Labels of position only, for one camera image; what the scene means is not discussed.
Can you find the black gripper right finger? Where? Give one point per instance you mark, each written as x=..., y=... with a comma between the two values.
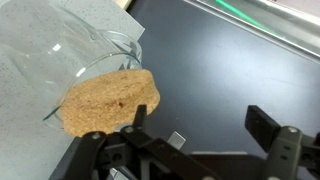
x=274, y=139

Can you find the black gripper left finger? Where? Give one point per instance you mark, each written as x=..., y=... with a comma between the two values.
x=141, y=147

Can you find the brown cork lid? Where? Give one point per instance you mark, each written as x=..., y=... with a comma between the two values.
x=104, y=102

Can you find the clear glass jug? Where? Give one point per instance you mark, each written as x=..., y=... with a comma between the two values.
x=55, y=50

